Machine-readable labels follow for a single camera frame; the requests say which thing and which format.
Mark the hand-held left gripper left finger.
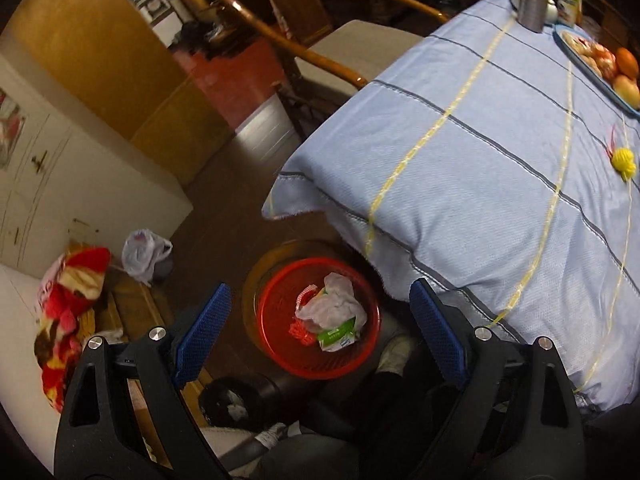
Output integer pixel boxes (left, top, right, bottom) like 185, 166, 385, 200
54, 282, 232, 480

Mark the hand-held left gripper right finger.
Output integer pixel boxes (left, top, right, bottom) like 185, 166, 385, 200
409, 278, 586, 480

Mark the red plastic basket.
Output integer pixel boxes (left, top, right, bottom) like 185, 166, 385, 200
254, 257, 383, 380

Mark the red mesh net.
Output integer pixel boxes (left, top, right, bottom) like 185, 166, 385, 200
289, 321, 313, 347

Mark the green white packet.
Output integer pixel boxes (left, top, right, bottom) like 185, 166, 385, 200
317, 316, 368, 352

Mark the person's white shoe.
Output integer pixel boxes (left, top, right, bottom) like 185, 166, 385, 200
377, 335, 419, 376

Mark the black bin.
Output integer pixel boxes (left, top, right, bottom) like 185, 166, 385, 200
199, 376, 281, 429

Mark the brown cardboard box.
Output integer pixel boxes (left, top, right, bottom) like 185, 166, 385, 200
95, 272, 211, 463

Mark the white knotted plastic bag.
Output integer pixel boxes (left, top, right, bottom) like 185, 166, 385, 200
121, 229, 173, 287

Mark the round brown stool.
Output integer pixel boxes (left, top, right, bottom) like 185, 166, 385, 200
241, 239, 362, 311

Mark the dark bottle with white label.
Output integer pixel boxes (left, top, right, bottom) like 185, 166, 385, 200
240, 422, 289, 461

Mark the red printed blanket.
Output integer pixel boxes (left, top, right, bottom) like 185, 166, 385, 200
34, 246, 112, 413

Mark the blue striped tablecloth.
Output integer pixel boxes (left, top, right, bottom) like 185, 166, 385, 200
262, 0, 640, 413

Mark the white mattress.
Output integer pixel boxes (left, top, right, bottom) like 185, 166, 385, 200
0, 262, 66, 473

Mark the white cabinet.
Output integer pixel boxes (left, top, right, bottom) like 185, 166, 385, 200
0, 52, 193, 281

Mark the yellow knitted ball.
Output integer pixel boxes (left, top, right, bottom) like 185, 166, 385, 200
606, 125, 637, 182

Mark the picture on cabinet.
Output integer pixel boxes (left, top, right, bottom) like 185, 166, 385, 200
0, 87, 27, 169

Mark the brown wooden door panel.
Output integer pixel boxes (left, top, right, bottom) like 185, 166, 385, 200
0, 0, 236, 186

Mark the wooden chair with beige cushion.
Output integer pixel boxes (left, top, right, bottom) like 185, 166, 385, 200
197, 0, 453, 138

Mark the blue fruit tray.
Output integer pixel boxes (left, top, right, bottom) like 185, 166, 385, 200
554, 29, 640, 118

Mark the yellow red apple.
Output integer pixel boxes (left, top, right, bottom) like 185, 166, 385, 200
612, 75, 640, 109

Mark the pale round fruit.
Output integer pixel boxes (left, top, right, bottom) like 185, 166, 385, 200
562, 32, 617, 79

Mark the orange fruit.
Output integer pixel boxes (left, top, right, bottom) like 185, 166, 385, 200
616, 47, 640, 80

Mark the tall wooden cabinet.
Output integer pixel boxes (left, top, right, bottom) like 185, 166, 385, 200
252, 0, 335, 47

